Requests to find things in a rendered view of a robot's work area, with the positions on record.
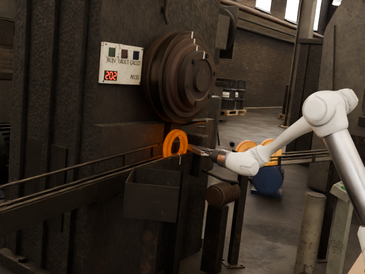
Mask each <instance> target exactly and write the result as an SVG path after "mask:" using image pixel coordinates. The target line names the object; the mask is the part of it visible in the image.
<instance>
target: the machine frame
mask: <svg viewBox="0 0 365 274"><path fill-rule="evenodd" d="M220 1H221V0H168V11H167V17H168V21H169V24H167V25H166V22H165V19H164V16H163V12H164V10H161V7H164V5H165V0H16V10H15V36H14V62H13V77H12V103H11V125H10V151H9V177H8V183H12V182H16V181H18V180H23V179H26V178H30V177H34V176H38V175H42V174H45V173H49V172H53V171H56V170H61V169H64V168H67V167H71V166H75V165H79V164H83V163H86V162H90V161H93V160H97V159H101V158H105V157H109V156H112V155H115V154H120V153H123V152H127V151H131V150H135V149H138V148H142V147H146V146H150V145H153V144H158V143H163V139H165V138H166V136H167V135H168V133H169V132H170V131H172V130H174V129H178V130H182V131H183V132H185V134H186V136H187V140H189V135H190V134H194V133H198V134H204V135H208V136H209V137H210V139H209V149H212V139H213V130H214V124H215V120H214V119H209V118H207V115H208V109H209V101H208V102H207V103H206V104H205V105H204V107H203V109H202V110H201V112H200V113H199V114H198V116H197V117H196V118H194V119H193V120H192V121H206V120H207V123H199V124H192V125H187V126H180V125H181V124H187V123H176V122H170V121H165V120H163V119H162V118H160V117H159V116H158V115H157V114H156V112H154V111H152V110H151V109H150V108H149V107H148V106H147V105H146V103H145V101H144V100H143V97H142V94H141V90H140V85H131V84H109V83H99V67H100V52H101V43H102V42H109V43H116V44H120V45H127V46H134V47H141V48H143V56H144V54H145V52H146V50H147V49H148V47H149V46H150V45H151V44H152V43H153V42H154V41H155V40H157V39H159V38H162V37H164V36H165V35H166V34H168V33H169V32H172V31H175V30H180V31H183V32H184V31H192V32H195V33H197V34H199V35H200V36H201V37H202V38H203V39H204V41H205V42H206V44H207V46H208V48H209V51H210V54H211V57H212V59H213V60H214V55H215V45H216V36H217V26H218V17H219V7H220ZM142 59H143V57H142ZM197 126H206V128H200V127H197ZM87 177H91V164H90V165H86V166H82V167H78V168H75V169H71V170H68V171H64V172H60V173H56V185H57V186H61V185H64V184H67V183H71V182H74V181H77V180H80V179H84V178H87ZM208 177H209V175H208V174H205V175H204V176H201V177H195V176H191V175H189V180H188V191H187V200H186V210H185V221H184V230H183V236H182V247H181V256H180V261H181V260H183V259H185V258H187V257H189V256H191V255H193V254H195V253H197V252H199V251H200V248H202V246H203V238H202V229H203V220H204V210H205V201H206V198H205V192H206V190H207V182H208ZM51 188H52V175H50V176H46V177H42V178H38V179H35V180H31V181H28V182H24V183H20V184H16V185H13V186H10V187H9V193H10V200H11V201H12V200H15V199H18V198H21V197H25V196H28V195H32V194H35V193H38V192H41V191H45V190H48V189H51ZM123 202H124V191H123V192H120V193H118V194H115V195H112V196H110V197H107V203H106V217H105V231H104V245H103V259H102V273H101V274H139V271H140V260H141V248H142V237H143V225H144V220H142V219H131V218H126V217H122V215H123ZM86 213H87V205H85V206H83V207H80V208H77V209H75V210H72V211H69V212H66V213H64V214H61V215H58V216H56V217H53V218H51V219H48V220H45V221H42V222H39V223H37V224H34V225H31V226H29V227H26V228H23V229H20V230H18V231H15V232H12V233H10V234H7V235H6V244H5V248H2V249H0V265H2V266H4V267H5V268H7V269H8V270H10V271H12V272H13V273H15V274H83V259H84V243H85V228H86ZM168 232H169V222H162V221H159V230H158V241H157V247H156V258H155V269H154V274H155V273H157V272H159V271H161V270H163V269H165V263H166V253H167V243H168Z"/></svg>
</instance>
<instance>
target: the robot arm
mask: <svg viewBox="0 0 365 274"><path fill-rule="evenodd" d="M357 104H358V98H357V96H356V95H355V93H354V92H353V91H352V90H351V89H342V90H338V91H318V92H315V93H313V94H312V95H310V96H309V97H308V98H307V99H306V100H305V102H304V104H303V109H302V111H303V117H301V118H300V119H299V120H298V121H297V122H295V123H294V124H292V125H291V126H290V127H289V128H287V129H286V130H285V131H284V132H283V133H282V134H280V135H279V136H278V137H277V138H276V139H275V140H274V141H273V142H271V143H269V144H268V145H265V146H261V145H258V146H256V147H253V148H251V149H249V150H248V151H245V152H237V153H234V152H230V151H227V150H219V149H214V150H212V149H209V148H205V147H201V146H195V145H191V144H188V147H187V149H188V150H191V152H193V153H195V154H198V155H200V156H201V157H203V156H205V157H207V158H211V161H212V162H213V163H216V164H218V166H221V167H224V168H226V169H229V170H230V171H232V172H234V173H236V174H239V175H242V176H254V175H256V174H257V173H258V171H259V168H261V167H263V166H265V165H266V164H267V163H268V162H269V161H270V157H271V156H272V155H273V154H274V153H275V152H277V151H278V150H280V149H281V148H283V147H284V146H286V145H287V144H289V143H290V142H291V141H293V140H294V139H296V138H298V137H300V136H301V135H303V134H306V133H308V132H311V131H314V132H315V133H316V134H317V136H318V137H320V138H323V140H324V142H325V145H326V147H327V149H328V151H329V154H330V156H331V159H332V161H333V163H334V165H335V168H336V170H337V172H338V174H339V177H340V179H341V181H342V183H343V185H344V188H345V190H346V192H347V194H348V197H349V199H350V201H351V204H352V206H353V208H354V211H355V213H356V215H357V217H358V220H359V222H360V224H361V226H360V227H359V229H358V233H357V235H358V239H359V242H360V246H361V250H362V254H363V256H362V257H363V262H364V264H365V167H364V165H363V162H362V160H361V158H360V156H359V154H358V152H357V149H356V147H355V145H354V143H353V140H352V138H351V136H350V134H349V132H348V130H347V128H348V119H347V114H349V113H350V112H352V111H353V109H354V108H355V107H356V106H357Z"/></svg>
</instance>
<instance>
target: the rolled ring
mask: <svg viewBox="0 0 365 274"><path fill-rule="evenodd" d="M177 136H178V137H179V140H180V148H179V151H178V153H177V154H183V153H186V151H187V147H188V140H187V136H186V134H185V132H183V131H182V130H178V129H174V130H172V131H170V132H169V133H168V135H167V136H166V138H165V140H164V143H163V157H167V156H170V155H172V154H171V147H172V143H173V141H174V139H175V138H176V137H177Z"/></svg>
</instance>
